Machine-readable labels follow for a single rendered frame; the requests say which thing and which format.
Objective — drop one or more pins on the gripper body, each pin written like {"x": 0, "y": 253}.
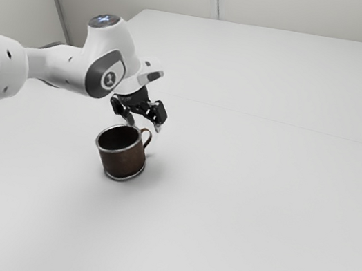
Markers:
{"x": 137, "y": 100}

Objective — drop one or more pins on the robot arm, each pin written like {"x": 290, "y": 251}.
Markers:
{"x": 57, "y": 61}

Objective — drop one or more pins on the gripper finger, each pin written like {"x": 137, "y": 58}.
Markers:
{"x": 120, "y": 110}
{"x": 158, "y": 114}

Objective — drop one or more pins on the brown metal mug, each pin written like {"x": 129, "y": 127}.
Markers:
{"x": 121, "y": 153}

